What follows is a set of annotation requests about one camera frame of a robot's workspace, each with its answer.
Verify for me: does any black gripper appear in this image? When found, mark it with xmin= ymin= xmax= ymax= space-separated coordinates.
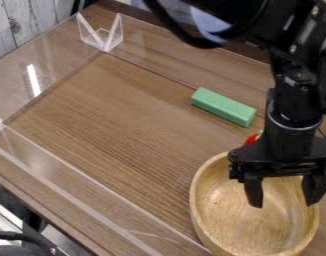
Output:
xmin=228 ymin=113 xmax=326 ymax=208

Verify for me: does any red plush fruit green leaf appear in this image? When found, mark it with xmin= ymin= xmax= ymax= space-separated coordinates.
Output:
xmin=243 ymin=130 xmax=263 ymax=146

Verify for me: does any wooden bowl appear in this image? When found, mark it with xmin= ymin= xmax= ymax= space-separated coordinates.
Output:
xmin=189 ymin=153 xmax=319 ymax=256

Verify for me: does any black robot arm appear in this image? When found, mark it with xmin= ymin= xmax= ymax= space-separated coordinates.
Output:
xmin=143 ymin=0 xmax=326 ymax=208

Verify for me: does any green foam block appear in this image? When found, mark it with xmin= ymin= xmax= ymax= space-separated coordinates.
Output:
xmin=191 ymin=87 xmax=256 ymax=127

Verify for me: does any black metal stand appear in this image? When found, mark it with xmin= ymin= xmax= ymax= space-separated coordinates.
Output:
xmin=21 ymin=219 xmax=57 ymax=256

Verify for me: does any clear acrylic tray wall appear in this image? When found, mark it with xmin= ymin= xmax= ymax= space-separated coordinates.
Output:
xmin=0 ymin=126 xmax=212 ymax=256

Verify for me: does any clear acrylic corner bracket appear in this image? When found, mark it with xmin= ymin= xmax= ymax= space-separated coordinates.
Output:
xmin=76 ymin=13 xmax=122 ymax=52

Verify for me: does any black cable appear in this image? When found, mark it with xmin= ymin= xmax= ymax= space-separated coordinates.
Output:
xmin=0 ymin=230 xmax=56 ymax=251

